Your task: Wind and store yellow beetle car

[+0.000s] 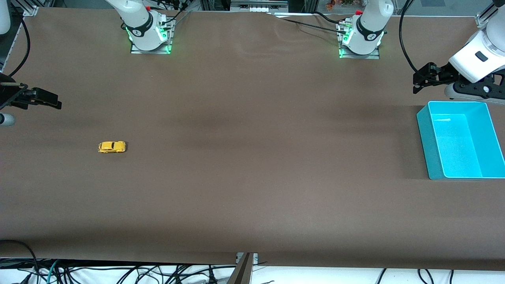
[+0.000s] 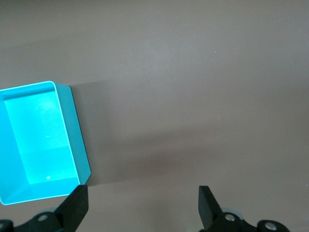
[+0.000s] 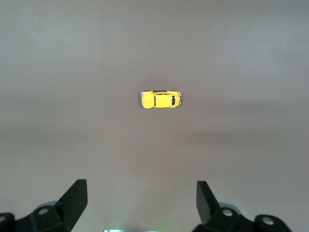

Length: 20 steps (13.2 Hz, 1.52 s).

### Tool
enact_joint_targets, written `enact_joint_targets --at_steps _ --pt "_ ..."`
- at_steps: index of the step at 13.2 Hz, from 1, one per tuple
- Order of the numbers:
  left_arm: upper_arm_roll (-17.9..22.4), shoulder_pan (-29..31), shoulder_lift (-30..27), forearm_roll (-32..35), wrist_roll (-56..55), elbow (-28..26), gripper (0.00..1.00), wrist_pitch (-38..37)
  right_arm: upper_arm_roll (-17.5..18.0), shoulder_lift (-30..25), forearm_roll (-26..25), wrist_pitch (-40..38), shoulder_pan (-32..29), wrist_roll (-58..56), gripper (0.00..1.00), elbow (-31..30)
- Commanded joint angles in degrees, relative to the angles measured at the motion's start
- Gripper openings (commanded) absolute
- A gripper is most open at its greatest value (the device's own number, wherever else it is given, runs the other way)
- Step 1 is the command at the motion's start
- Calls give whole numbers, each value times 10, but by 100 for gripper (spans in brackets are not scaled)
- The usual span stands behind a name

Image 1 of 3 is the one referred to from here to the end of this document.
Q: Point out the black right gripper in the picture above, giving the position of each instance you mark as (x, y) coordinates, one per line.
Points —
(5, 94)

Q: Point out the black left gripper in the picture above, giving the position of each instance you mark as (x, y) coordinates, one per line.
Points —
(444, 73)

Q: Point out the yellow beetle toy car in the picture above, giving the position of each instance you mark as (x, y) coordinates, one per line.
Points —
(112, 146)

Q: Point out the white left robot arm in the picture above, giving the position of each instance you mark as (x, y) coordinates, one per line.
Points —
(371, 23)

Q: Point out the cyan plastic bin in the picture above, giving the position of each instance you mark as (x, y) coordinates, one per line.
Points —
(457, 146)

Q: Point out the orange decorative item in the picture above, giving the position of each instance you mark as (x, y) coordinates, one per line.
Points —
(335, 4)

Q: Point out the white power strip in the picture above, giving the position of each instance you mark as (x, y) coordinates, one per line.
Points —
(256, 8)

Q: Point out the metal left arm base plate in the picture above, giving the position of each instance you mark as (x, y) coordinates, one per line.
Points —
(376, 56)

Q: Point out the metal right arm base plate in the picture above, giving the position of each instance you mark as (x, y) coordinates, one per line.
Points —
(136, 51)

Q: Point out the aluminium frame post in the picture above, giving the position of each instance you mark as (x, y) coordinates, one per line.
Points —
(242, 272)

